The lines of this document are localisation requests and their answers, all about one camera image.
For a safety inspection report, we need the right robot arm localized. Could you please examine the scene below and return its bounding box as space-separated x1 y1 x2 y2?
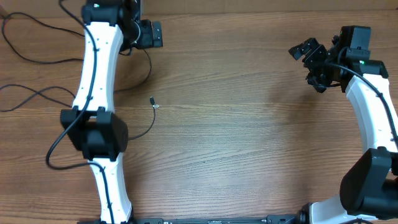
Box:
289 26 397 223

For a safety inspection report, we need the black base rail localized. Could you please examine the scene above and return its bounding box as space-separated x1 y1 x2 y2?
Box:
123 214 310 224

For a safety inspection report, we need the black usb cable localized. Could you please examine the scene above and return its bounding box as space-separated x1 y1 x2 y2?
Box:
1 11 86 65
0 83 76 113
113 48 160 141

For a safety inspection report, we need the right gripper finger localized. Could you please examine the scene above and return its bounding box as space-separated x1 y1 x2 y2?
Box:
306 75 327 93
289 38 320 60

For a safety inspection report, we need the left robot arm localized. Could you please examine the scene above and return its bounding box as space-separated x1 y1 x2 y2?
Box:
60 1 163 223

